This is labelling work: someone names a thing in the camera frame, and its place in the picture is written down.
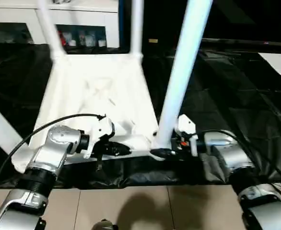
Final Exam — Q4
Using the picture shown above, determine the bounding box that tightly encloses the white glass-door cabinet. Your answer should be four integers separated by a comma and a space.
0, 0, 121, 48

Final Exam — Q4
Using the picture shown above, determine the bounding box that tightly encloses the black plastic mat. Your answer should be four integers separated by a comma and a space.
0, 42, 281, 188

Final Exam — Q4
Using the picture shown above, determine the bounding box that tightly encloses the black flat screen television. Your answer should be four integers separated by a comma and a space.
126, 0, 281, 51

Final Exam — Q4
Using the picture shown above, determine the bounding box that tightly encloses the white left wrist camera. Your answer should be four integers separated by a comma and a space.
82, 116, 116, 159

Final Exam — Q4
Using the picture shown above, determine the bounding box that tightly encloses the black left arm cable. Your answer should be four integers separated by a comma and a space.
0, 113, 107, 216

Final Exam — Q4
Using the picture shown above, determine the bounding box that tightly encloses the white flat board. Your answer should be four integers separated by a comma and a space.
258, 52, 281, 88

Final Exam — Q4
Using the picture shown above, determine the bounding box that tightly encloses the white plastic table top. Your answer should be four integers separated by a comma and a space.
11, 50, 174, 174

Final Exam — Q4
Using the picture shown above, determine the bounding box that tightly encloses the dark robot torso part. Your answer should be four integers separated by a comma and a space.
92, 220, 118, 230

